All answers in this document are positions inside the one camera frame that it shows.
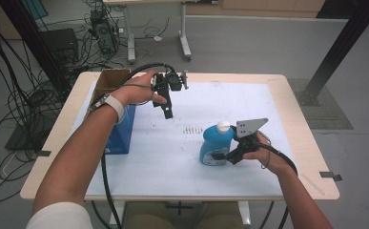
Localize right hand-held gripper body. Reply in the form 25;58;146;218
231;117;270;161

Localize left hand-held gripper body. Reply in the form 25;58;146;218
152;70;190;98

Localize blue bottle with white cap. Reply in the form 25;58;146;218
199;120;237;167

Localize person's left hand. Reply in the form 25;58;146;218
110;70;168;108

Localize person's right hand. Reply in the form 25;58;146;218
242;132;293;177

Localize blue open cardboard box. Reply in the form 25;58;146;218
86;68;137;156

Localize wristwatch with beige band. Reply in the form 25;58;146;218
89;93;126;124

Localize white table leg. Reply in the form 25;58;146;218
109;200;126;227
237;200;252;227

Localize white table mat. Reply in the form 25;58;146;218
84;80;297;201

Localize black computer tower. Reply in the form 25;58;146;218
89;9;120;55

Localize person's legs in olive trousers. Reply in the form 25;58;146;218
122;200;244;229

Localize black equipment case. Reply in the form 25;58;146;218
40;28;80;65

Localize light wooden cabinet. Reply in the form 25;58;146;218
185;0;327;19

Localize black floor plate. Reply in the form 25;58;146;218
4;108;59;153

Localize person's white sleeve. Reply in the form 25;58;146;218
26;201;94;229

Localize white desk frame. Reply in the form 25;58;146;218
103;0;219;63

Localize left hand-held gripper black cable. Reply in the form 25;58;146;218
100;62;176;229

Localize tangle of black floor cables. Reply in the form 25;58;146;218
0;0;94;205

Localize thick black metal post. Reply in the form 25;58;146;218
296;0;369;107

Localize slim black metal post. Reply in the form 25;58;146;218
0;0;73;96

